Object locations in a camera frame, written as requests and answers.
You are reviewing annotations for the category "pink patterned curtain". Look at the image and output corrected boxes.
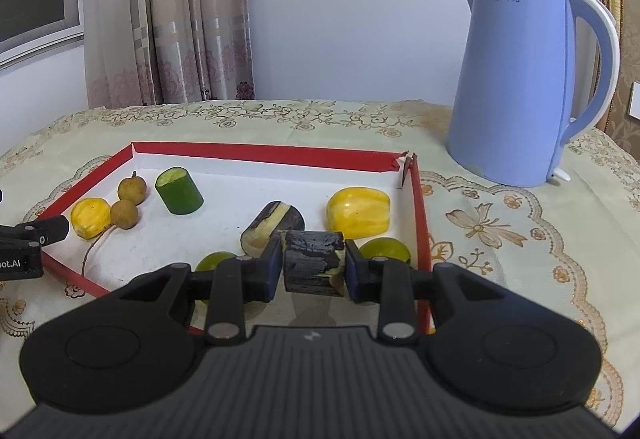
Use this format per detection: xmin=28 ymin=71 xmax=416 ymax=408
xmin=82 ymin=0 xmax=255 ymax=109

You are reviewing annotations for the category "cucumber cylinder piece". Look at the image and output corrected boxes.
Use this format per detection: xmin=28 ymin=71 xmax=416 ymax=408
xmin=154 ymin=166 xmax=204 ymax=215

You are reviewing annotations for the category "brown longan fruit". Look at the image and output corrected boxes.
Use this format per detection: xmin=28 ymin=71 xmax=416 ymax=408
xmin=110 ymin=200 xmax=139 ymax=230
xmin=117 ymin=172 xmax=148 ymax=205

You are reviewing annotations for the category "blue electric kettle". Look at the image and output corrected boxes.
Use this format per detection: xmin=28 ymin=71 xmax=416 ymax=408
xmin=447 ymin=0 xmax=620 ymax=188

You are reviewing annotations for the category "dark eggplant chunk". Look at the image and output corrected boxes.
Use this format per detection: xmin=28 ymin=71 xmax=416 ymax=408
xmin=241 ymin=201 xmax=305 ymax=257
xmin=283 ymin=230 xmax=346 ymax=297

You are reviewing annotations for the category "cream embroidered tablecloth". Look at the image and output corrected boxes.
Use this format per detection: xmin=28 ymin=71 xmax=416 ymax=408
xmin=1 ymin=100 xmax=639 ymax=429

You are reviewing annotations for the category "yellow pepper piece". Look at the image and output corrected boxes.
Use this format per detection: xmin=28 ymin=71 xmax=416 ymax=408
xmin=326 ymin=187 xmax=390 ymax=240
xmin=70 ymin=198 xmax=112 ymax=240

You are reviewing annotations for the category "red shallow box tray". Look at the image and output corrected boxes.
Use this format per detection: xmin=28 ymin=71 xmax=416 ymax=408
xmin=43 ymin=142 xmax=431 ymax=326

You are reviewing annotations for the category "green tomato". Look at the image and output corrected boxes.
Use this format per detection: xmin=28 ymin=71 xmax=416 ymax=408
xmin=195 ymin=251 xmax=236 ymax=272
xmin=359 ymin=237 xmax=411 ymax=263

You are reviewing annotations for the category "white wall switch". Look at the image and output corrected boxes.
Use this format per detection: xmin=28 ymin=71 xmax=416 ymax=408
xmin=628 ymin=82 xmax=640 ymax=120

